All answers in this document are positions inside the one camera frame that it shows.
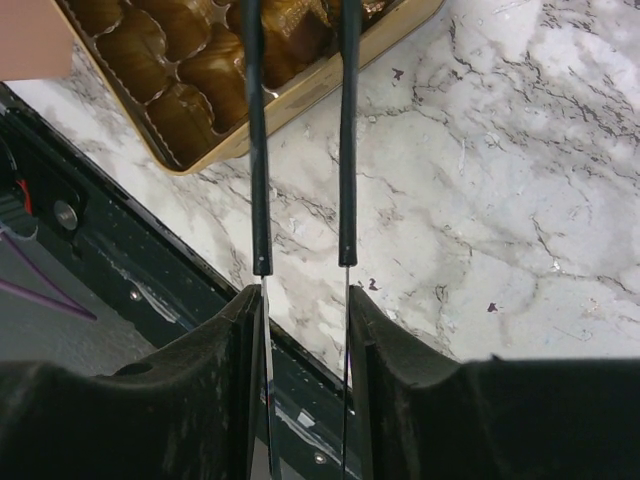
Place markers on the peach desk organizer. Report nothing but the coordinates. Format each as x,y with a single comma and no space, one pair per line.
36,42

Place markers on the black metal tongs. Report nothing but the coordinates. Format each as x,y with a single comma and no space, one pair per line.
253,38

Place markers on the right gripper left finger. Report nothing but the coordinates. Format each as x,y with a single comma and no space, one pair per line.
187,411

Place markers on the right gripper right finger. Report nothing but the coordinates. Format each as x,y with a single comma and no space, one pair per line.
422,415

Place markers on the gold chocolate box tray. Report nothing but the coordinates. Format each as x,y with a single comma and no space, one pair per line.
177,68

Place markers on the black mounting rail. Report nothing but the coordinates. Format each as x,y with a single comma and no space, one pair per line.
127,257

